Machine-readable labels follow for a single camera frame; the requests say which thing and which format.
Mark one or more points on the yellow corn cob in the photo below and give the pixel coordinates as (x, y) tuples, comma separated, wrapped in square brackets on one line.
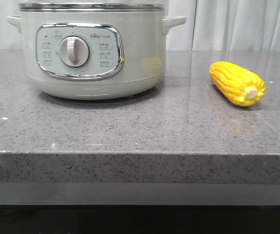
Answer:
[(239, 85)]

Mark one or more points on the glass pot lid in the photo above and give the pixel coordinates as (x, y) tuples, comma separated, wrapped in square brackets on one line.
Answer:
[(93, 6)]

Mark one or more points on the pale green electric pot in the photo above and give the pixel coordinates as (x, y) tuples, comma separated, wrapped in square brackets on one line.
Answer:
[(94, 55)]

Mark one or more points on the white curtain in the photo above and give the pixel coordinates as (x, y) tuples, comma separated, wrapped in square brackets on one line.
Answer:
[(211, 25)]

